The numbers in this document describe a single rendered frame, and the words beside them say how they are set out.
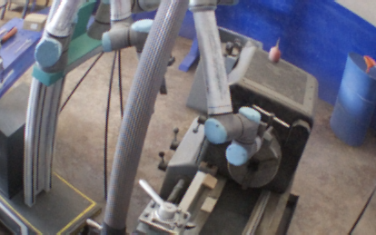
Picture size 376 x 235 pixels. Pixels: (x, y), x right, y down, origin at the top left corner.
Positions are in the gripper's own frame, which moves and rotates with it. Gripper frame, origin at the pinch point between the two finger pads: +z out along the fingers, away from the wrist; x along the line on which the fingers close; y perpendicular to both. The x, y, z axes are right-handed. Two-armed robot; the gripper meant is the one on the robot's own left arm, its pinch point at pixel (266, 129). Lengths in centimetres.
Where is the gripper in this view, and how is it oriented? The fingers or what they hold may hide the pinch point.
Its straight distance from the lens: 298.1
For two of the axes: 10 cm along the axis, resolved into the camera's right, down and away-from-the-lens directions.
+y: -2.8, 8.4, 4.7
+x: 8.3, 4.6, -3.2
